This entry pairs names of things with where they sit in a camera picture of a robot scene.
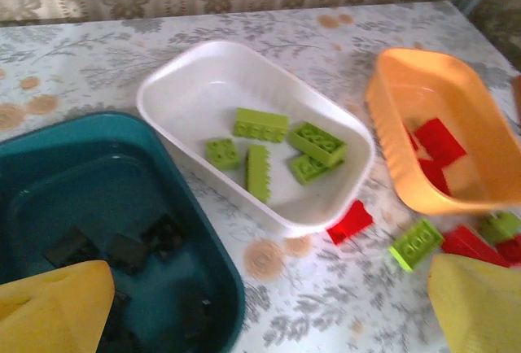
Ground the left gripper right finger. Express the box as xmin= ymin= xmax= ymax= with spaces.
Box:
xmin=427 ymin=253 xmax=521 ymax=353

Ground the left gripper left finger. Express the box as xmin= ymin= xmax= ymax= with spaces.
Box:
xmin=0 ymin=259 xmax=116 ymax=353

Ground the black lego brick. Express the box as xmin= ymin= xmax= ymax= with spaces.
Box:
xmin=44 ymin=229 xmax=101 ymax=267
xmin=107 ymin=233 xmax=150 ymax=275
xmin=140 ymin=214 xmax=184 ymax=260
xmin=101 ymin=287 xmax=132 ymax=342

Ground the red square lego brick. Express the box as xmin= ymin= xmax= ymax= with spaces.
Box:
xmin=418 ymin=159 xmax=453 ymax=198
xmin=325 ymin=199 xmax=374 ymax=246
xmin=494 ymin=233 xmax=521 ymax=267

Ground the red long lego brick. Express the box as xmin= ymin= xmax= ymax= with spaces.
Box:
xmin=440 ymin=224 xmax=512 ymax=268
xmin=413 ymin=117 xmax=468 ymax=167
xmin=404 ymin=127 xmax=419 ymax=153

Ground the green long lego brick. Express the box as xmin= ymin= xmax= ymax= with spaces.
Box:
xmin=231 ymin=107 xmax=291 ymax=143
xmin=289 ymin=153 xmax=343 ymax=186
xmin=387 ymin=218 xmax=445 ymax=273
xmin=287 ymin=121 xmax=349 ymax=167
xmin=245 ymin=144 xmax=273 ymax=202

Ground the green small lego brick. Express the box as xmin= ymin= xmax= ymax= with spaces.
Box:
xmin=478 ymin=210 xmax=521 ymax=246
xmin=204 ymin=137 xmax=241 ymax=172

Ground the teal plastic container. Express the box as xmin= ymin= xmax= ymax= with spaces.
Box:
xmin=0 ymin=111 xmax=247 ymax=353

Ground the orange plastic container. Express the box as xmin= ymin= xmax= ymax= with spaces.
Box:
xmin=365 ymin=46 xmax=521 ymax=216

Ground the brown wooden board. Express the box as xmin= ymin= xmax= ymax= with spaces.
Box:
xmin=511 ymin=76 xmax=521 ymax=122

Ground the white plastic container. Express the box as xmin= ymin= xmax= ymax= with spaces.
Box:
xmin=136 ymin=39 xmax=376 ymax=239

